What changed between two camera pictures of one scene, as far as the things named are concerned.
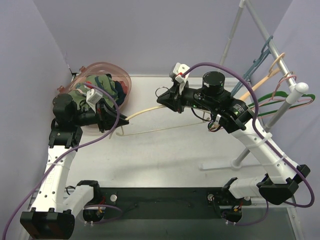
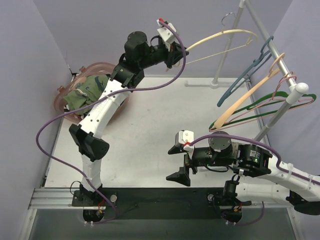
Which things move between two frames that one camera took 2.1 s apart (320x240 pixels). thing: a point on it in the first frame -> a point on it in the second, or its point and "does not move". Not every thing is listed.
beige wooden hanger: [270, 75] does not move
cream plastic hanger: [206, 119] -> [254, 39]
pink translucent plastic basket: [115, 70] does not move
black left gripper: [102, 117] -> [170, 56]
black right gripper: [180, 99] -> [187, 160]
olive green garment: [79, 92] does not move
